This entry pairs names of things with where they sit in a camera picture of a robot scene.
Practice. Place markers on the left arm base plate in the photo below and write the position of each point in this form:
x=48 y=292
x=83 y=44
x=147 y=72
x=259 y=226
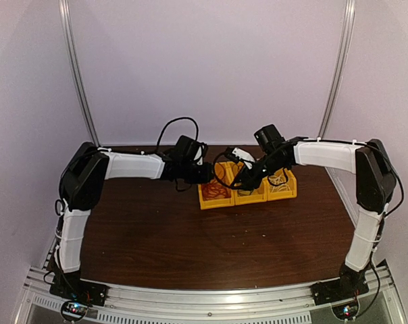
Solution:
x=92 y=294

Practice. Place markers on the right aluminium frame post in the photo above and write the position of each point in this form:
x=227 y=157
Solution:
x=341 y=59

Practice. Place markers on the left aluminium frame post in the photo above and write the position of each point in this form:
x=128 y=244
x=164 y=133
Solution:
x=66 y=22

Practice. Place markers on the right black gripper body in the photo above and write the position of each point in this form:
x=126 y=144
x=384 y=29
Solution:
x=254 y=180

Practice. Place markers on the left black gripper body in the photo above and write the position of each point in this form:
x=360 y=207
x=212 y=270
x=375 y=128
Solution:
x=198 y=177

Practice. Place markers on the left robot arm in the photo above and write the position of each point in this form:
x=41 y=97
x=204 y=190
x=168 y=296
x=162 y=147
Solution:
x=81 y=185

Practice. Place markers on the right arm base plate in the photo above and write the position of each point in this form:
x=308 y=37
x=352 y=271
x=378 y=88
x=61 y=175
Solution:
x=325 y=292

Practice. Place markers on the aluminium frame post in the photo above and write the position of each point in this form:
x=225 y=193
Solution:
x=66 y=22
x=341 y=59

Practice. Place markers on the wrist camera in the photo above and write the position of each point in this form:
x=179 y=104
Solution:
x=237 y=155
x=201 y=153

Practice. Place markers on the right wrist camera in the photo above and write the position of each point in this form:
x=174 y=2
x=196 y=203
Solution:
x=237 y=155

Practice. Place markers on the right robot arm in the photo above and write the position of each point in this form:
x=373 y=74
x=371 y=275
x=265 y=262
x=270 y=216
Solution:
x=376 y=180

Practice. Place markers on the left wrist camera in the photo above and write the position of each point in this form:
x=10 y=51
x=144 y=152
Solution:
x=201 y=153

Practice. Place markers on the front aluminium rail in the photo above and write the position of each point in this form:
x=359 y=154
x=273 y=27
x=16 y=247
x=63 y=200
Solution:
x=128 y=304

